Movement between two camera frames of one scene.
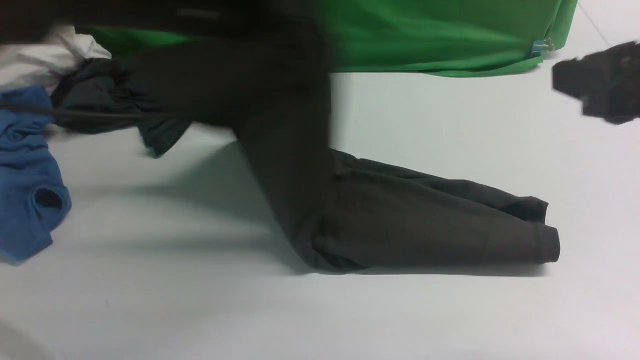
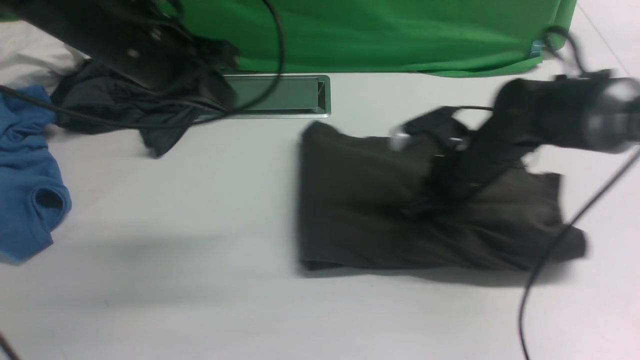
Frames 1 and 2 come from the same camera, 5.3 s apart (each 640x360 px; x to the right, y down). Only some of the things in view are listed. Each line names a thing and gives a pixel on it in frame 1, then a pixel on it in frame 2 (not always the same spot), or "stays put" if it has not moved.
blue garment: (34, 201) stays put
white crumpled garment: (22, 65) stays put
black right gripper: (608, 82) → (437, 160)
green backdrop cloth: (460, 38) stays put
